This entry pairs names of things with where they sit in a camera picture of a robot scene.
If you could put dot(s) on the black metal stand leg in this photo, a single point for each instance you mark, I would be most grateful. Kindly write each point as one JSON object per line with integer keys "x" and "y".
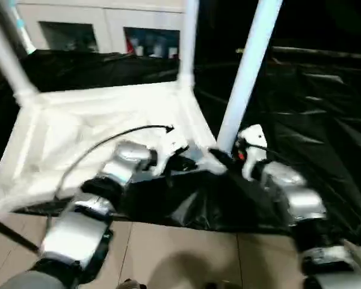
{"x": 15, "y": 236}

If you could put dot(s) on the white plastic table top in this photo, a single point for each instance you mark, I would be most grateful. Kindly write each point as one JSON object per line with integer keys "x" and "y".
{"x": 93, "y": 120}

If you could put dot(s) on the grey metal rod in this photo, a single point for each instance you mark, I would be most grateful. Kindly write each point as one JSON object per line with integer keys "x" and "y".
{"x": 325, "y": 53}

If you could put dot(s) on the white cabinet with glass doors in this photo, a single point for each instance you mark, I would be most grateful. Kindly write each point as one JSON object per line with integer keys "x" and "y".
{"x": 108, "y": 15}

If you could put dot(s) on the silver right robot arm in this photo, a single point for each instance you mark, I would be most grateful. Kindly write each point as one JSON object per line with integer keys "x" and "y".
{"x": 298, "y": 192}

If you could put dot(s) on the black case with gold label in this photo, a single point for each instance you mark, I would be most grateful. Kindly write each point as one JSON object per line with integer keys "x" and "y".
{"x": 216, "y": 27}

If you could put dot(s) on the black mat cover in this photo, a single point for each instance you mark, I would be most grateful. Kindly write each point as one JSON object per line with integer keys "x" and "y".
{"x": 313, "y": 120}

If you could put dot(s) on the dark robot foot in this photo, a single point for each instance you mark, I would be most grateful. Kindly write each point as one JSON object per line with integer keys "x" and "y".
{"x": 132, "y": 283}

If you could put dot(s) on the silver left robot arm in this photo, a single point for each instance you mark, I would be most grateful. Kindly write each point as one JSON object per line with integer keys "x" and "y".
{"x": 123, "y": 162}

